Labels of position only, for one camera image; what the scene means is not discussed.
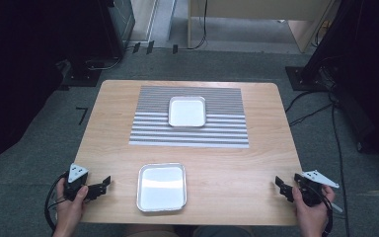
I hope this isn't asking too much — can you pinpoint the long black floor cable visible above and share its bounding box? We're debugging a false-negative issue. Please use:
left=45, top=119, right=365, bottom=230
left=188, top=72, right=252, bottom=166
left=330, top=94, right=352, bottom=237

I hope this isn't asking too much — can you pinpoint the square metal tray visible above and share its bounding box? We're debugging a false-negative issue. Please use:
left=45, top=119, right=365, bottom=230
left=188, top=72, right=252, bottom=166
left=135, top=162, right=189, bottom=213

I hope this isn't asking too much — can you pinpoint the white cable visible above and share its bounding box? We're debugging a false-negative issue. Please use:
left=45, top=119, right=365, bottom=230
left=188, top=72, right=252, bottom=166
left=85, top=56, right=123, bottom=72

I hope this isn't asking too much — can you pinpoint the light wooden desk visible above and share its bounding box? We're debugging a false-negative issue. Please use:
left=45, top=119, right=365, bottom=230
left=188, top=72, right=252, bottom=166
left=187, top=0, right=338, bottom=54

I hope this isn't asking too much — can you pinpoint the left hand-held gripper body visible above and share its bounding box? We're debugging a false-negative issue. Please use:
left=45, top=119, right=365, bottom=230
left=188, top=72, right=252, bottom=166
left=63, top=163, right=90, bottom=201

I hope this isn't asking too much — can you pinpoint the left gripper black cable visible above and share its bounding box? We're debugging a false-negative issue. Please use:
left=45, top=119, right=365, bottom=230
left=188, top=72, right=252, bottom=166
left=44, top=173, right=71, bottom=232

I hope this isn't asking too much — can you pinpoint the grey striped placemat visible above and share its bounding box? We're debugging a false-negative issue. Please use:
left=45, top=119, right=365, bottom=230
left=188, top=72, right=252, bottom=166
left=128, top=85, right=251, bottom=149

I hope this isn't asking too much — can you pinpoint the black hanging cable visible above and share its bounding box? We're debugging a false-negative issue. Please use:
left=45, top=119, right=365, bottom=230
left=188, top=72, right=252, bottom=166
left=190, top=0, right=209, bottom=51

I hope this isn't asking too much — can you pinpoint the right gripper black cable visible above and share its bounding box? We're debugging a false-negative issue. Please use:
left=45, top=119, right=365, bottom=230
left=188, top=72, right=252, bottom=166
left=319, top=193, right=335, bottom=237

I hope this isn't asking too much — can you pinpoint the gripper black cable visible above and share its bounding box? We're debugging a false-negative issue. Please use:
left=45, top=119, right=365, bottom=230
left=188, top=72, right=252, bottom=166
left=319, top=193, right=335, bottom=237
left=44, top=173, right=71, bottom=232

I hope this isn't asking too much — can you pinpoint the person's right hand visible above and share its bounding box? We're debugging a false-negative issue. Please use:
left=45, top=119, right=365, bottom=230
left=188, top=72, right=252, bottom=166
left=291, top=185, right=337, bottom=232

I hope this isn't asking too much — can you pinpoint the white square dish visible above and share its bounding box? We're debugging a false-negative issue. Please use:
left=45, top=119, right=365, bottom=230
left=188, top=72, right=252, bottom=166
left=167, top=95, right=208, bottom=128

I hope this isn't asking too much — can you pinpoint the person's left hand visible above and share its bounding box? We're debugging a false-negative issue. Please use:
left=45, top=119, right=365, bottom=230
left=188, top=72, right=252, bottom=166
left=54, top=177, right=90, bottom=228

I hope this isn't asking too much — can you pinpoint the black metal stand base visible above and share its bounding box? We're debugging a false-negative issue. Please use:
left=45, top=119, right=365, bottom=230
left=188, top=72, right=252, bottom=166
left=61, top=58, right=104, bottom=89
left=284, top=65, right=331, bottom=93

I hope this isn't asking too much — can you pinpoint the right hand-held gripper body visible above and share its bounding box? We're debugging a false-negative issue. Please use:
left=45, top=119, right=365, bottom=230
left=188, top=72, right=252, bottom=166
left=293, top=169, right=341, bottom=207

